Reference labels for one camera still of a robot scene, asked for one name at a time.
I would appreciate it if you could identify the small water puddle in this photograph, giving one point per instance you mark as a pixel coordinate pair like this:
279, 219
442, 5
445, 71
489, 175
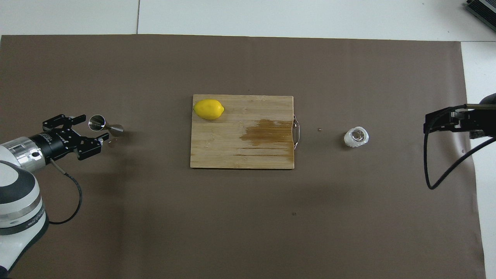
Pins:
112, 144

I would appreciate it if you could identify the brown paper table mat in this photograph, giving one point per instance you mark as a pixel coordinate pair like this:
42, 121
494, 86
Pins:
248, 224

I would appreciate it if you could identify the yellow lemon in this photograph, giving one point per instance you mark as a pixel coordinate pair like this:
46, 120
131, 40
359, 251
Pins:
208, 109

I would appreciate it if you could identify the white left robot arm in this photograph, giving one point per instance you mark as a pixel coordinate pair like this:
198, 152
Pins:
15, 186

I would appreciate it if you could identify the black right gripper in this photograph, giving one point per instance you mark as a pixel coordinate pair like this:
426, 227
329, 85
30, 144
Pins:
484, 120

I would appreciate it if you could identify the steel double jigger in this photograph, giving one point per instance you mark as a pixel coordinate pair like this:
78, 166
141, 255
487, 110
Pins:
97, 122

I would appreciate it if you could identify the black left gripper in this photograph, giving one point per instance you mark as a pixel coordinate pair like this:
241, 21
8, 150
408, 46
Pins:
54, 144

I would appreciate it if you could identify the wooden cutting board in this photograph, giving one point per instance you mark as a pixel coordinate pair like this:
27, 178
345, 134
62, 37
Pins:
224, 147

